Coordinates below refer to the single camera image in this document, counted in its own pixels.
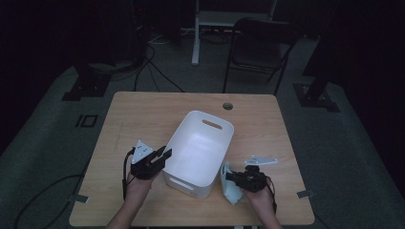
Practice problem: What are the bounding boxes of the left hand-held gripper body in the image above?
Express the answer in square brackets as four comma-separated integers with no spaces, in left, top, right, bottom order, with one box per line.
[129,139,166,181]

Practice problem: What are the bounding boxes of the person's right hand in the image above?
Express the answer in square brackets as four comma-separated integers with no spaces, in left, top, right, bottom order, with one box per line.
[241,185,275,213]

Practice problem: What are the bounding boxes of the white metal desk frame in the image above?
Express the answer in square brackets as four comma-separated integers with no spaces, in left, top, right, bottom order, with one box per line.
[190,0,278,67]

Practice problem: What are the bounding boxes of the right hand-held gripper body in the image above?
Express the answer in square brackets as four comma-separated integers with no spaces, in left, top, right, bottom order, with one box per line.
[235,155,279,194]

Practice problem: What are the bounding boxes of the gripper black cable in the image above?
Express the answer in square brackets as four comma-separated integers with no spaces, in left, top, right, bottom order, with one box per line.
[266,177,279,215]
[13,147,137,229]

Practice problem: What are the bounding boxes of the person's left hand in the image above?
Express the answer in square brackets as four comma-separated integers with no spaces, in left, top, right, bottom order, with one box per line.
[124,173,158,205]

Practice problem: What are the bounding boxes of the black folding chair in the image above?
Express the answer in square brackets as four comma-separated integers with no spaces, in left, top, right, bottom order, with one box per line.
[222,17,302,96]

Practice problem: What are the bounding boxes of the black floor cables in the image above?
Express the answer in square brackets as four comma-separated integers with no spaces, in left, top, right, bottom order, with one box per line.
[133,44,185,94]

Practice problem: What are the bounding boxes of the black stand base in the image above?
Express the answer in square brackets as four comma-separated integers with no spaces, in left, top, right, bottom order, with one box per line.
[292,73,341,113]
[61,61,113,102]

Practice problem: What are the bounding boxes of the white plastic basket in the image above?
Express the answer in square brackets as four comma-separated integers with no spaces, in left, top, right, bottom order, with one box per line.
[161,110,235,199]

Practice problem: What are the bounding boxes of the light blue cloth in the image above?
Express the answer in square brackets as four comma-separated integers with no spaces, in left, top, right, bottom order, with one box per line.
[220,160,245,206]

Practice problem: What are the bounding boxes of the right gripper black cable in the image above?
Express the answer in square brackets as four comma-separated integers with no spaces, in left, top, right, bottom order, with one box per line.
[266,177,279,215]

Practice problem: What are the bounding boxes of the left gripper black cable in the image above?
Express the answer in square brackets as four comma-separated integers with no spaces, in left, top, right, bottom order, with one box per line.
[13,147,137,229]

